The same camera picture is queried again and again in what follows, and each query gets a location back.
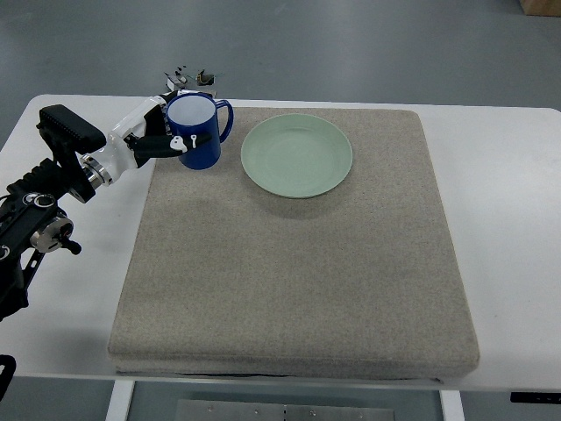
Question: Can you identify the black table control panel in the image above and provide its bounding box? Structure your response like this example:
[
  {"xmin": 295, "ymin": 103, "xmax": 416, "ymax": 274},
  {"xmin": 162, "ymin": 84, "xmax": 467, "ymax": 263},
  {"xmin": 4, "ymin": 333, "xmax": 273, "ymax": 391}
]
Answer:
[{"xmin": 510, "ymin": 392, "xmax": 561, "ymax": 404}]

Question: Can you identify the cardboard box corner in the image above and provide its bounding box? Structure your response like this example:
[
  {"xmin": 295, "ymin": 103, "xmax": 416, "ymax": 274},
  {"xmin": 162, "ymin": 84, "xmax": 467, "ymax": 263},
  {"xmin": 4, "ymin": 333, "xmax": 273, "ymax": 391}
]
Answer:
[{"xmin": 519, "ymin": 0, "xmax": 561, "ymax": 18}]

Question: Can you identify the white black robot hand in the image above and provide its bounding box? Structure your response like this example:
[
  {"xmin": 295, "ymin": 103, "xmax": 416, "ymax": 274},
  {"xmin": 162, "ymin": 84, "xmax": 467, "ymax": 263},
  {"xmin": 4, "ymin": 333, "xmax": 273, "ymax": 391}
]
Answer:
[{"xmin": 79, "ymin": 89, "xmax": 210, "ymax": 189}]

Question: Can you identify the light green plate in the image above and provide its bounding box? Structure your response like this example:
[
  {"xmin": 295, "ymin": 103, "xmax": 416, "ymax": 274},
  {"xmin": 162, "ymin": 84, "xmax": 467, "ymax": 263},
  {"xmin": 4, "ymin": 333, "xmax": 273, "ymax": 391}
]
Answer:
[{"xmin": 240, "ymin": 113, "xmax": 353, "ymax": 199}]

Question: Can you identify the black cable loop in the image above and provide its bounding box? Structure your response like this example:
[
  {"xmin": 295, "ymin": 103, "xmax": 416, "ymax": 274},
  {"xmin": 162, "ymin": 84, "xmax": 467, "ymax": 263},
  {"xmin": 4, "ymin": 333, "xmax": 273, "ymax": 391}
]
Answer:
[{"xmin": 0, "ymin": 353, "xmax": 18, "ymax": 398}]

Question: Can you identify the blue mug white inside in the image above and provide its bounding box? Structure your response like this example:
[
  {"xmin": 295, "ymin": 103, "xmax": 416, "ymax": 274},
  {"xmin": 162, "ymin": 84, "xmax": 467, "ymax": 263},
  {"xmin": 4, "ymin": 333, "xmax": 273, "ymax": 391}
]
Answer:
[{"xmin": 166, "ymin": 93, "xmax": 234, "ymax": 170}]

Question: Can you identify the small debris on floor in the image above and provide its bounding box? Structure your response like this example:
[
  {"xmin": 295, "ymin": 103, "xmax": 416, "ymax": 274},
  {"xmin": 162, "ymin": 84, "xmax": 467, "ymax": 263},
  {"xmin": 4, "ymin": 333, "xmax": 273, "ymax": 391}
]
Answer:
[{"xmin": 165, "ymin": 66, "xmax": 217, "ymax": 98}]

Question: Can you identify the beige fabric cushion mat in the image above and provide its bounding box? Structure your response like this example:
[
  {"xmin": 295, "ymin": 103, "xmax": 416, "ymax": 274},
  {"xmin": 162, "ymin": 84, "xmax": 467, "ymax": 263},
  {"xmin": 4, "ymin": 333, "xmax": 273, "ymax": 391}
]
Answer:
[{"xmin": 109, "ymin": 108, "xmax": 479, "ymax": 380}]

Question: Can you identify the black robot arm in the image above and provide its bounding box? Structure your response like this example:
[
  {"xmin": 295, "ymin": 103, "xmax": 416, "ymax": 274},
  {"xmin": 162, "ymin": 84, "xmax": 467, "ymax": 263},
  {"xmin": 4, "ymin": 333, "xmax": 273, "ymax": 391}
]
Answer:
[{"xmin": 1, "ymin": 104, "xmax": 106, "ymax": 318}]

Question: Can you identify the metal table base plate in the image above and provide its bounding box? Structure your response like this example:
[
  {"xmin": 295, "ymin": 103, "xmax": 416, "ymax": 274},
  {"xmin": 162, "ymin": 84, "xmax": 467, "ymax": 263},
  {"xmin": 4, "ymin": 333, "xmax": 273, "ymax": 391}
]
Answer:
[{"xmin": 174, "ymin": 399, "xmax": 395, "ymax": 421}]

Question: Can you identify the white table leg right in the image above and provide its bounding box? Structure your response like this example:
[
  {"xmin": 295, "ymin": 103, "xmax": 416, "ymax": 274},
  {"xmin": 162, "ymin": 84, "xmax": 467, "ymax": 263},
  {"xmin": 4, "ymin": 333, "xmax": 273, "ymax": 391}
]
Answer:
[{"xmin": 439, "ymin": 390, "xmax": 465, "ymax": 421}]

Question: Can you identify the white table leg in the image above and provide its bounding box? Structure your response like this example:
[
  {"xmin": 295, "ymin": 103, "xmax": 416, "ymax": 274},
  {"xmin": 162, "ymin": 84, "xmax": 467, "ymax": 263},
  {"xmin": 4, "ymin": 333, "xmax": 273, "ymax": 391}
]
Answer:
[
  {"xmin": 439, "ymin": 390, "xmax": 465, "ymax": 421},
  {"xmin": 105, "ymin": 380, "xmax": 135, "ymax": 421}
]

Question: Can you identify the white table leg left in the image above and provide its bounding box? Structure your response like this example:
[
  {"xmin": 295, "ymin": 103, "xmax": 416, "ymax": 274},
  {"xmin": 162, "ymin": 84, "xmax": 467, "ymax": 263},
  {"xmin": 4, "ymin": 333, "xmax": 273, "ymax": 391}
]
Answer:
[{"xmin": 105, "ymin": 380, "xmax": 135, "ymax": 421}]

